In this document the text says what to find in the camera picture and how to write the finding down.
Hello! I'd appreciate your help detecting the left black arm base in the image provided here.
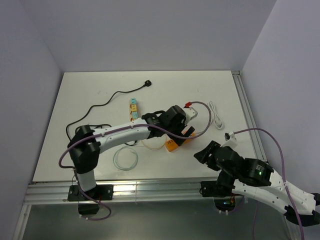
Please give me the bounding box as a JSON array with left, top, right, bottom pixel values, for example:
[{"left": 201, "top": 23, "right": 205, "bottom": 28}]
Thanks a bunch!
[{"left": 67, "top": 184, "right": 114, "bottom": 217}]

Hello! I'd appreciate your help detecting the aluminium right side rail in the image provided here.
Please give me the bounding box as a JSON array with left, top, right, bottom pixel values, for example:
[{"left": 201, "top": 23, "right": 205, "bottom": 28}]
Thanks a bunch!
[{"left": 231, "top": 71, "right": 267, "bottom": 160}]

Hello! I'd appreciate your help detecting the beige red power strip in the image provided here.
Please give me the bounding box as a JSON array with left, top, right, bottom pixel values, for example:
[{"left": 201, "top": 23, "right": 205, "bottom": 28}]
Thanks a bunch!
[{"left": 129, "top": 98, "right": 140, "bottom": 122}]

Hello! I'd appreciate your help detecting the white power cord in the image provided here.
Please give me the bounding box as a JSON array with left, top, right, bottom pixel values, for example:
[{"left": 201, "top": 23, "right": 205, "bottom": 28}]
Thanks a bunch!
[{"left": 206, "top": 101, "right": 225, "bottom": 131}]

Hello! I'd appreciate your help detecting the orange power strip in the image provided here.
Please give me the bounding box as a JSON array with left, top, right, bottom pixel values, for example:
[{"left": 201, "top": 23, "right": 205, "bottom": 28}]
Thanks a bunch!
[{"left": 164, "top": 131, "right": 196, "bottom": 153}]

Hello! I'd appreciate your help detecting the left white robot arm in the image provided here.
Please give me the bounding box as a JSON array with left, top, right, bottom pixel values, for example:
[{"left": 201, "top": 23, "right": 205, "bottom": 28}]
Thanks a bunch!
[{"left": 67, "top": 105, "right": 198, "bottom": 200}]

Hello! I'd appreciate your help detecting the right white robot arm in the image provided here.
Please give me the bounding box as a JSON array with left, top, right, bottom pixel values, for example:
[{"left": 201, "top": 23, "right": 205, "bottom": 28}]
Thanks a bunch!
[{"left": 194, "top": 141, "right": 320, "bottom": 227}]

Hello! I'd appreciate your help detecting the aluminium front rail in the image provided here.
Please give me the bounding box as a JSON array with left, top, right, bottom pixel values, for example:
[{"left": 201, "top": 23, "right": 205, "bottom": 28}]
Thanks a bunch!
[{"left": 22, "top": 177, "right": 216, "bottom": 206}]

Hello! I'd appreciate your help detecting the yellow charging cable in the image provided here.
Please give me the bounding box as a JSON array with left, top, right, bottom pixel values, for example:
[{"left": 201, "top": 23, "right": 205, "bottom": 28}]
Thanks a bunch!
[{"left": 141, "top": 138, "right": 167, "bottom": 151}]

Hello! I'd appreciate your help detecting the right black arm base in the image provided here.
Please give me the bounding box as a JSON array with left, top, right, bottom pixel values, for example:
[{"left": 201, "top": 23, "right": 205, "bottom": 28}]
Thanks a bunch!
[{"left": 199, "top": 171, "right": 236, "bottom": 213}]

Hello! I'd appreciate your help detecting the light teal charger with cable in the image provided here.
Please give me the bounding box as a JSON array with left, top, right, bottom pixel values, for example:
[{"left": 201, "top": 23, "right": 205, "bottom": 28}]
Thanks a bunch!
[{"left": 131, "top": 111, "right": 139, "bottom": 119}]

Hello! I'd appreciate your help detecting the black power cord with plug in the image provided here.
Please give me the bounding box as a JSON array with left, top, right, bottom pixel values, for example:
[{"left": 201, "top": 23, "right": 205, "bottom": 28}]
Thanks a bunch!
[{"left": 65, "top": 79, "right": 154, "bottom": 147}]

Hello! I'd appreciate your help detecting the aluminium rail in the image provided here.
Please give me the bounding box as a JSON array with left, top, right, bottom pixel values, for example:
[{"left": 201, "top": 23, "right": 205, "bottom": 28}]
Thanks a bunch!
[
  {"left": 22, "top": 177, "right": 216, "bottom": 206},
  {"left": 231, "top": 71, "right": 267, "bottom": 160}
]

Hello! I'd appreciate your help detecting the teal two-tone charger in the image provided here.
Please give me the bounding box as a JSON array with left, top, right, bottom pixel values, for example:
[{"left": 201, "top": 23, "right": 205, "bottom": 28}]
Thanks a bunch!
[{"left": 130, "top": 98, "right": 137, "bottom": 105}]

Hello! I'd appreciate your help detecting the yellow two-tone charger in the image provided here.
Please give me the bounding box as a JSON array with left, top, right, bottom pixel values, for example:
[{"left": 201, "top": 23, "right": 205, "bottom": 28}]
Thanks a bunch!
[{"left": 130, "top": 104, "right": 138, "bottom": 112}]

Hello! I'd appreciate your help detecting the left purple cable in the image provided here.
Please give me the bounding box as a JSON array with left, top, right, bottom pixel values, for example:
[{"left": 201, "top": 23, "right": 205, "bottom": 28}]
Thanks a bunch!
[{"left": 58, "top": 101, "right": 213, "bottom": 221}]

